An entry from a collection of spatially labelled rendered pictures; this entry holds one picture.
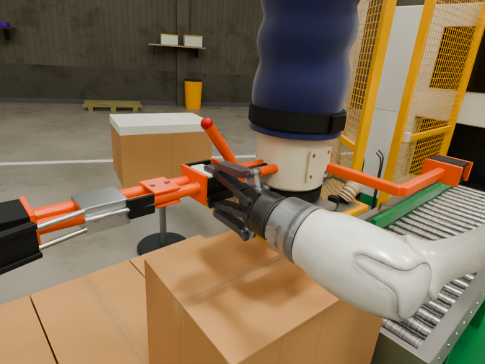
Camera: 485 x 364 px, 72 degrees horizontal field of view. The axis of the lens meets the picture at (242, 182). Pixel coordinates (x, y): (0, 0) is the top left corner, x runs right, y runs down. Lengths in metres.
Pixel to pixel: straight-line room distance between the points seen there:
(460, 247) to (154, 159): 1.88
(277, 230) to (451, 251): 0.25
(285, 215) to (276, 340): 0.34
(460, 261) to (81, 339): 1.14
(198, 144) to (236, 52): 7.70
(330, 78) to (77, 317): 1.17
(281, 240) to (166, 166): 1.81
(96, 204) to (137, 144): 1.62
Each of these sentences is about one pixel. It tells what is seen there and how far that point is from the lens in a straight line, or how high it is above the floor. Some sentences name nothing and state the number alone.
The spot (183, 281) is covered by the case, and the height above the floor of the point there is 0.94.
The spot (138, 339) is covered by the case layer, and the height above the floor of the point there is 0.54.
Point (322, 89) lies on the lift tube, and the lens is 0.71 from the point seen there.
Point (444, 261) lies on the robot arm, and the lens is 0.57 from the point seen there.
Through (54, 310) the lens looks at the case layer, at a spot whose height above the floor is 0.54.
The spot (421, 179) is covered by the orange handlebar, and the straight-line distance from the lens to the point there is 0.82.
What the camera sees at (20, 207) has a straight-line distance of 0.55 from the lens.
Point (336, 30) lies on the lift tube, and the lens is 0.71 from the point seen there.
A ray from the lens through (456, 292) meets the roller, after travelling 1.83.
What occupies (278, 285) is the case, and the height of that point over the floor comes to 0.94.
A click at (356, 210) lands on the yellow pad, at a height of 1.12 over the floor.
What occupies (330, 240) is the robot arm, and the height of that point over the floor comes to 1.26.
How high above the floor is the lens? 1.47
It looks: 21 degrees down
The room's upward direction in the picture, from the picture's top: 4 degrees clockwise
